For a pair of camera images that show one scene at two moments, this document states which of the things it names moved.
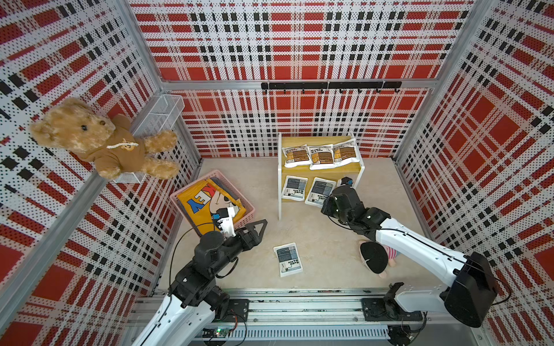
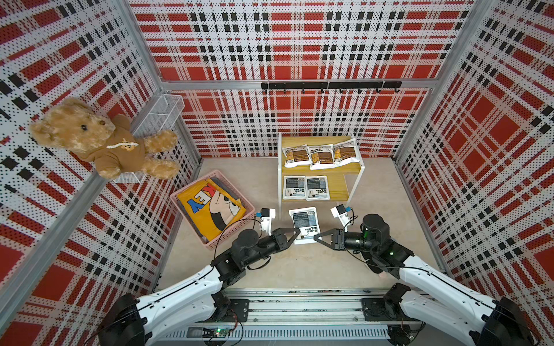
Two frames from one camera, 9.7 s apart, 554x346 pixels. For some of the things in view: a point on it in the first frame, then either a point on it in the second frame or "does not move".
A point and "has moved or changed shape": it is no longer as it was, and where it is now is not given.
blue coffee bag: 294,188 does not move
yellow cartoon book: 200,201 does not move
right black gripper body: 330,207 to 350,241
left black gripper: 254,238 to 279,238
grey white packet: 319,189 has moved or changed shape
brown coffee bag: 296,156 does not move
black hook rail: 367,85 does not move
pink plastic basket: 219,177 does not move
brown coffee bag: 321,156 does not move
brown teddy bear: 112,144 does not move
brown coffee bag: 345,153 does not move
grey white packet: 288,259 to 306,220
